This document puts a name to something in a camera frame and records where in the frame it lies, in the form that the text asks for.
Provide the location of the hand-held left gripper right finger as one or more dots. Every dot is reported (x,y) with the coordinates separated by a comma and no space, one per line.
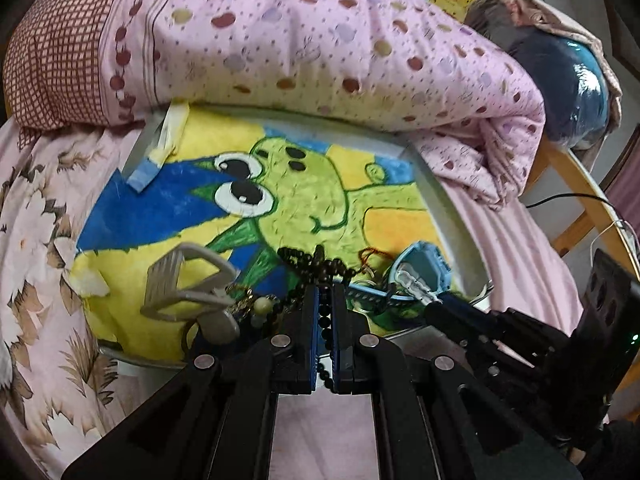
(345,340)

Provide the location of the pink dotted folded quilt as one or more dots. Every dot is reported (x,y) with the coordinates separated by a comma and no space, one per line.
(300,35)

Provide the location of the blue kids watch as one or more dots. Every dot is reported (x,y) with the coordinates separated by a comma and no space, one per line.
(425,260)

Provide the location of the blue bundle in plastic bag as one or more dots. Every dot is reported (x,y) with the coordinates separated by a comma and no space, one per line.
(565,85)

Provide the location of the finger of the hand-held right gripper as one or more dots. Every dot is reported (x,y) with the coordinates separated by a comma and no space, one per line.
(475,310)
(455,322)

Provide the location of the frog drawing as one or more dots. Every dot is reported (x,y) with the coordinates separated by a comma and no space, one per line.
(300,200)

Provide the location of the grey hair claw clip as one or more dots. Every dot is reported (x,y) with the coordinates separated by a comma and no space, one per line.
(170,280)

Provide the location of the person's right forearm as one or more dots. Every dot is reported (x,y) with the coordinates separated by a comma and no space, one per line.
(620,450)

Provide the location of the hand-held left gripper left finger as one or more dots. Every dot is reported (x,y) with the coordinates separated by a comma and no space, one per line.
(300,335)

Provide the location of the grey shallow box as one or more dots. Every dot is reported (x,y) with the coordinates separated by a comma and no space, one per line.
(440,200)

